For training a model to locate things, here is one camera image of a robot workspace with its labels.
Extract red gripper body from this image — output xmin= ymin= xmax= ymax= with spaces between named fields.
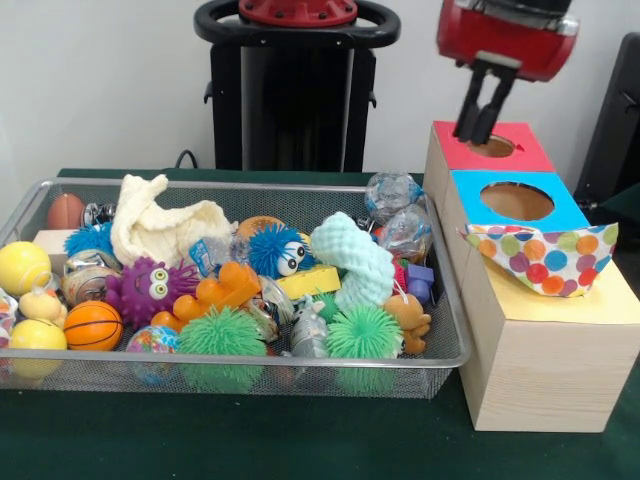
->
xmin=436 ymin=0 xmax=579 ymax=83

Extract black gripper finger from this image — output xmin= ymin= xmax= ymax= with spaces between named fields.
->
xmin=472 ymin=68 xmax=519 ymax=146
xmin=453 ymin=62 xmax=491 ymax=141

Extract white cloth with big dots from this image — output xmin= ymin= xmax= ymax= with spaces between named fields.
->
xmin=465 ymin=222 xmax=620 ymax=298

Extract wooden box with three holes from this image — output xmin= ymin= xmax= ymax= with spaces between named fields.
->
xmin=424 ymin=121 xmax=640 ymax=433

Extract black monitor panel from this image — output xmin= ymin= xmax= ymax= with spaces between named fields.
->
xmin=575 ymin=33 xmax=640 ymax=206

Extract mint green foam cloth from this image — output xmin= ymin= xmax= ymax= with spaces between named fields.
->
xmin=310 ymin=211 xmax=396 ymax=312

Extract blue spiky ball with eyes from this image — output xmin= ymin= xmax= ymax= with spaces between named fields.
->
xmin=246 ymin=223 xmax=313 ymax=281

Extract green spiky ball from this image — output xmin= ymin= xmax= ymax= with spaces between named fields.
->
xmin=177 ymin=306 xmax=267 ymax=393
xmin=325 ymin=305 xmax=403 ymax=394

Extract orange plastic toy block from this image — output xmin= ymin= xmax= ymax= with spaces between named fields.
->
xmin=150 ymin=258 xmax=262 ymax=334

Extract cream knitted cloth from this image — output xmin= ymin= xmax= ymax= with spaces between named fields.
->
xmin=110 ymin=173 xmax=234 ymax=269

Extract purple furry monster toy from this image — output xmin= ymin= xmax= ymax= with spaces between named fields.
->
xmin=104 ymin=256 xmax=198 ymax=329

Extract dark green table cloth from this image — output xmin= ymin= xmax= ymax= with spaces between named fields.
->
xmin=0 ymin=168 xmax=640 ymax=480

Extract orange toy basketball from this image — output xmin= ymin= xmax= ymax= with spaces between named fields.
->
xmin=63 ymin=300 xmax=123 ymax=351

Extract yellow ball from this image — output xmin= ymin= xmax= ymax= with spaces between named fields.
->
xmin=0 ymin=241 xmax=52 ymax=296
xmin=8 ymin=319 xmax=67 ymax=379

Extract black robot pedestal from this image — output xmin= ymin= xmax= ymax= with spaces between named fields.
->
xmin=194 ymin=0 xmax=401 ymax=173

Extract wire mesh bin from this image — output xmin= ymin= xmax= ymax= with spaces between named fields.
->
xmin=0 ymin=178 xmax=473 ymax=399

